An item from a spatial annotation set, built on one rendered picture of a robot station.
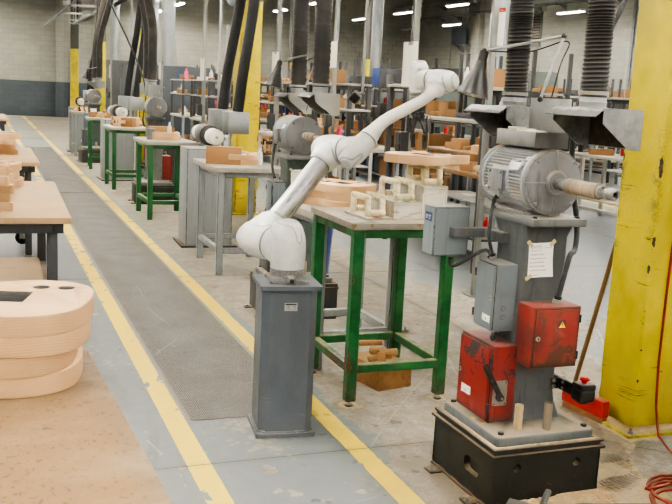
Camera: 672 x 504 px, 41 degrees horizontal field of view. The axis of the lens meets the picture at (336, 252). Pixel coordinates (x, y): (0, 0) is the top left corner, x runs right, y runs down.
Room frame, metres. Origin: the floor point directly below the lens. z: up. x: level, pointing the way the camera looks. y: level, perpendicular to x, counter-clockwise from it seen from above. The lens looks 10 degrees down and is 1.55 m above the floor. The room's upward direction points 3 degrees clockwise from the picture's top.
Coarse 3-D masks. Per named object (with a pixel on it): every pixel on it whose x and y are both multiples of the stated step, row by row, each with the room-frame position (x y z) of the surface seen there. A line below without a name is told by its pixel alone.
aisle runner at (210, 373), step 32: (64, 192) 12.46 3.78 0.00; (96, 224) 9.78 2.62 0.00; (96, 256) 7.95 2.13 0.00; (128, 256) 8.03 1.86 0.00; (128, 288) 6.74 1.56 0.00; (160, 288) 6.80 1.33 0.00; (160, 320) 5.85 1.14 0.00; (192, 320) 5.89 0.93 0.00; (160, 352) 5.12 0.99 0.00; (192, 352) 5.15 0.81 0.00; (224, 352) 5.19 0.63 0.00; (192, 384) 4.57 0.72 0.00; (224, 384) 4.60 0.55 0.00; (192, 416) 4.10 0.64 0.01; (224, 416) 4.13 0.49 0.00
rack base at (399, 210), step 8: (376, 200) 4.72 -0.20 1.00; (392, 200) 4.60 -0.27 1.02; (400, 200) 4.62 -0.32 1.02; (376, 208) 4.71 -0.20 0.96; (392, 208) 4.55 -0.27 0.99; (400, 208) 4.55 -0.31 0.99; (408, 208) 4.57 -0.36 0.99; (416, 208) 4.59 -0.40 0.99; (392, 216) 4.55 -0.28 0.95; (400, 216) 4.56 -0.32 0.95; (408, 216) 4.57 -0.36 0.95; (416, 216) 4.59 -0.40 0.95
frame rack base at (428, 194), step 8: (400, 184) 4.83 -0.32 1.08; (416, 184) 4.68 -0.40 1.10; (400, 192) 4.82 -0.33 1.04; (416, 192) 4.66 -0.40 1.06; (424, 192) 4.61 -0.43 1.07; (432, 192) 4.63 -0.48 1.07; (440, 192) 4.65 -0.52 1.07; (416, 200) 4.66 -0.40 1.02; (424, 200) 4.61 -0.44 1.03; (432, 200) 4.63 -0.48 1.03; (440, 200) 4.65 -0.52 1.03; (424, 208) 4.61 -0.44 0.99
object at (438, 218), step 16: (432, 208) 3.62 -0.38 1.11; (448, 208) 3.62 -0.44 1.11; (464, 208) 3.65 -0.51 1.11; (432, 224) 3.61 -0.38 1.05; (448, 224) 3.62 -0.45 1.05; (464, 224) 3.65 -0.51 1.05; (432, 240) 3.61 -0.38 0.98; (448, 240) 3.63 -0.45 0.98; (464, 240) 3.65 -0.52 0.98; (448, 256) 3.68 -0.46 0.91
